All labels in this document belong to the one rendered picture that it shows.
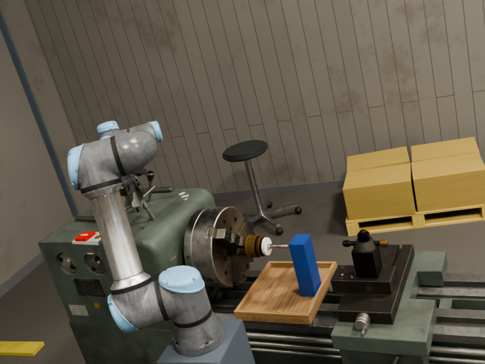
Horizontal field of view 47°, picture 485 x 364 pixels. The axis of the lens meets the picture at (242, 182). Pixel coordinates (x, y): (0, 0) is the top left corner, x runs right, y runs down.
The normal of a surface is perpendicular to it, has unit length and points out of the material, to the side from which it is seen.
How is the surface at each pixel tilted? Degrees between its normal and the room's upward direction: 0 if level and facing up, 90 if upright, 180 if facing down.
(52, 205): 90
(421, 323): 0
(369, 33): 90
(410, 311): 0
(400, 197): 90
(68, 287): 90
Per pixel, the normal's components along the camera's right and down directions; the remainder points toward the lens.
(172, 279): -0.11, -0.94
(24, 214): 0.92, -0.10
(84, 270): -0.41, 0.41
